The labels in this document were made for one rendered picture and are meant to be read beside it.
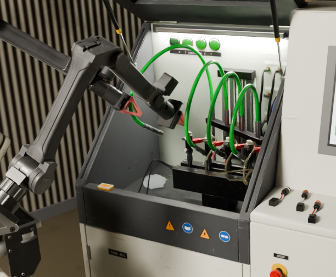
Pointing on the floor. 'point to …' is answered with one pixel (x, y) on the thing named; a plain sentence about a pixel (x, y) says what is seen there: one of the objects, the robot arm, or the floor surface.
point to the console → (307, 148)
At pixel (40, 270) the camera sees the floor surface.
